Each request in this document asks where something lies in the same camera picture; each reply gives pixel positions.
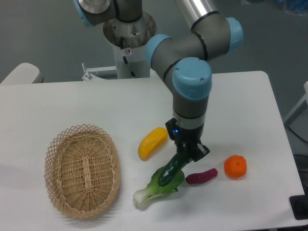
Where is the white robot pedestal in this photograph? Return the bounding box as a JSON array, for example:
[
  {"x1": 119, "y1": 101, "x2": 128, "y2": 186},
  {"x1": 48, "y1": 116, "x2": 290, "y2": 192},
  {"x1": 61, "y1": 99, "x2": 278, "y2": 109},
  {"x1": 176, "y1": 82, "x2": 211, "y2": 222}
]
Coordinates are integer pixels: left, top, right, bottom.
[{"x1": 81, "y1": 12, "x2": 159, "y2": 81}]

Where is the green bok choy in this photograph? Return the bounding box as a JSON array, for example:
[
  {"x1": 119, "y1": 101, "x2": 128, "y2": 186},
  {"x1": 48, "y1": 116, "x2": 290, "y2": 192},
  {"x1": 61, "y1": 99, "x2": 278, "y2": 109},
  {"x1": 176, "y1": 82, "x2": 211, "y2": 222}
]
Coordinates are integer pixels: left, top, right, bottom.
[{"x1": 132, "y1": 167, "x2": 184, "y2": 209}]

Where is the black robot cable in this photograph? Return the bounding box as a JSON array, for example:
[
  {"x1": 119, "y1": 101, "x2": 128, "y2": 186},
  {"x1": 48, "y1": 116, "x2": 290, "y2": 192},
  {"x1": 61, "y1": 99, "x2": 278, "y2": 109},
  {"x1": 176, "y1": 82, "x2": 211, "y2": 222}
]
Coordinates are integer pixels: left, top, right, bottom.
[{"x1": 120, "y1": 36, "x2": 137, "y2": 78}]

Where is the orange tangerine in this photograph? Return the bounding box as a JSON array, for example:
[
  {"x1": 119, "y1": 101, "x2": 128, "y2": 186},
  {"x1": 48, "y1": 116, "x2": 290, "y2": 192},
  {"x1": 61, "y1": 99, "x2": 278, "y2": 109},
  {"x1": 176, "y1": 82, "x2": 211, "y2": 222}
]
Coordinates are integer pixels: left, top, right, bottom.
[{"x1": 224, "y1": 155, "x2": 247, "y2": 179}]

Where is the black device at table edge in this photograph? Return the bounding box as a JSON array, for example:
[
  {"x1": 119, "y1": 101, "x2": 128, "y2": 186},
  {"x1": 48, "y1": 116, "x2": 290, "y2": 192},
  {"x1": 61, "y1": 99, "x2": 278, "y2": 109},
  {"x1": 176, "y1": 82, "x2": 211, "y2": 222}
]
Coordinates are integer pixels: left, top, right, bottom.
[{"x1": 289, "y1": 195, "x2": 308, "y2": 220}]

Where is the yellow mango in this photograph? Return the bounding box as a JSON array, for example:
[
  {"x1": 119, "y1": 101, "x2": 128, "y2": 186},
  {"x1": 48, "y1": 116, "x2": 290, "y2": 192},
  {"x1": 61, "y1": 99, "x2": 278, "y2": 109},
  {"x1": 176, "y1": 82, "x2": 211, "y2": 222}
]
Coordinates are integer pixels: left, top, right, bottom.
[{"x1": 138, "y1": 127, "x2": 168, "y2": 161}]

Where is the purple sweet potato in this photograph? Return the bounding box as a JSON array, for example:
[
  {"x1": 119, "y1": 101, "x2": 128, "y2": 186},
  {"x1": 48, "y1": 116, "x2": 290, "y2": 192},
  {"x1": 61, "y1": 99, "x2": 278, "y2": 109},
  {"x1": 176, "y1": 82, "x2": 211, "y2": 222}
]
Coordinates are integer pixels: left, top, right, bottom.
[{"x1": 186, "y1": 168, "x2": 218, "y2": 185}]

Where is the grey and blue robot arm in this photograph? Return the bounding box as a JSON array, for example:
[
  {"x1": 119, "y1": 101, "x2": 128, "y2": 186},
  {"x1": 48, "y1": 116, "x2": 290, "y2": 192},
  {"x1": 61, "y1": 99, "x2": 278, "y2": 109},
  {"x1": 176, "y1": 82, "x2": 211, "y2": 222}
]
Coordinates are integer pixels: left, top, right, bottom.
[{"x1": 74, "y1": 0, "x2": 243, "y2": 163}]

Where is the white chair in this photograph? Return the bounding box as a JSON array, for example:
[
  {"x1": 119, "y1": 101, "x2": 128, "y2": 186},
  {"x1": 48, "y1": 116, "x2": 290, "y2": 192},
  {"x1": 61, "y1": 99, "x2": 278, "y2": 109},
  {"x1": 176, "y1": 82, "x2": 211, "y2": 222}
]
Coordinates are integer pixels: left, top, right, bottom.
[{"x1": 0, "y1": 63, "x2": 44, "y2": 86}]

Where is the green cucumber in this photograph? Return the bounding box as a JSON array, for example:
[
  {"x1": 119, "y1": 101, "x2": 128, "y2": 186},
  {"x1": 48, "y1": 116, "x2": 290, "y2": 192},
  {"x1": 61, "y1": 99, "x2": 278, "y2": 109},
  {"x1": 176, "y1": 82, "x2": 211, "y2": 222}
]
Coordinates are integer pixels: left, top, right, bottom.
[{"x1": 158, "y1": 152, "x2": 189, "y2": 187}]

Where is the white furniture frame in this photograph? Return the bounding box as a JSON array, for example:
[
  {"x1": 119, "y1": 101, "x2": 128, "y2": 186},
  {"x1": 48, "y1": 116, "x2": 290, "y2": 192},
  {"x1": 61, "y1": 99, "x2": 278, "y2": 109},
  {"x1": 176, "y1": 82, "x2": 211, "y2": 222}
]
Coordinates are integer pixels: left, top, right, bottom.
[{"x1": 283, "y1": 81, "x2": 308, "y2": 127}]

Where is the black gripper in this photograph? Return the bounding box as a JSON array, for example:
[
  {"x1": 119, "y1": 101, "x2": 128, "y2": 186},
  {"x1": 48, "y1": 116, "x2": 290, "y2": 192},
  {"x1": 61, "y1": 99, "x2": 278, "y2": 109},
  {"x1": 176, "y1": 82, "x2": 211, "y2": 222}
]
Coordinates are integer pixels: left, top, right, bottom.
[{"x1": 166, "y1": 118, "x2": 210, "y2": 162}]

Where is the woven wicker basket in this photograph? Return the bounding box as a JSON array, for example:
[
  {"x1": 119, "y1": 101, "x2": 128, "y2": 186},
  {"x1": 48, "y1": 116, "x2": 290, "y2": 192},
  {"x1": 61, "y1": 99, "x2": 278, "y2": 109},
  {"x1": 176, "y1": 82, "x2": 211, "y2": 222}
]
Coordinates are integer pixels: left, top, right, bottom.
[{"x1": 44, "y1": 124, "x2": 121, "y2": 219}]

